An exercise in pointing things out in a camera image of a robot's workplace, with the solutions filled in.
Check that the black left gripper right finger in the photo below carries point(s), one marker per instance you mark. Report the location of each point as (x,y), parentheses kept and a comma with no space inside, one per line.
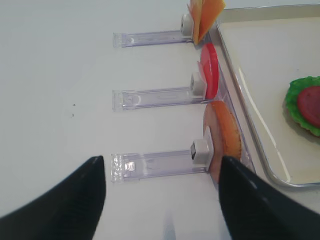
(254,210)

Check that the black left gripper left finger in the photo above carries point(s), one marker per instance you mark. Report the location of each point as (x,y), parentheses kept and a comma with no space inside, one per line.
(69,211)

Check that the green lettuce leaf on tray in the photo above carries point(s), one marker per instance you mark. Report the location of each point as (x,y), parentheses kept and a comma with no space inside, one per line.
(296,86)

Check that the red tomato slice on tray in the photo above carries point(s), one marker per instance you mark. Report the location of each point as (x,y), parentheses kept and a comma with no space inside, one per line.
(308,102)

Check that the white pusher block near tomato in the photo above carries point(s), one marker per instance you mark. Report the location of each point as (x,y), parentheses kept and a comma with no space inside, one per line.
(198,86)

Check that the red tomato slice in rack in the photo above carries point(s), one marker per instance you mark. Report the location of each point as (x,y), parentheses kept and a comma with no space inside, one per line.
(210,67)

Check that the white pusher block near cheese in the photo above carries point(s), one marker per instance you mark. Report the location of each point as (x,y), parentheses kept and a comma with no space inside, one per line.
(187,25)

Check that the leaning orange cheese slice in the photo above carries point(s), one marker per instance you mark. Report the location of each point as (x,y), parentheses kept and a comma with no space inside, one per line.
(210,10)

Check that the tall orange cheese slice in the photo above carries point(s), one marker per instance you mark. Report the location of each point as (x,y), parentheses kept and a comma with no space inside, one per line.
(197,9)

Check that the bun half in left rack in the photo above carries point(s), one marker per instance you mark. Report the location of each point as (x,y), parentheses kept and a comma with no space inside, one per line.
(225,135)

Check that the white pusher block near bun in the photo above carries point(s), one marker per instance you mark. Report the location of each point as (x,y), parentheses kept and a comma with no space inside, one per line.
(202,150)

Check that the white serving tray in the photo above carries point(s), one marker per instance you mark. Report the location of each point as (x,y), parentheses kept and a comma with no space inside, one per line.
(267,48)

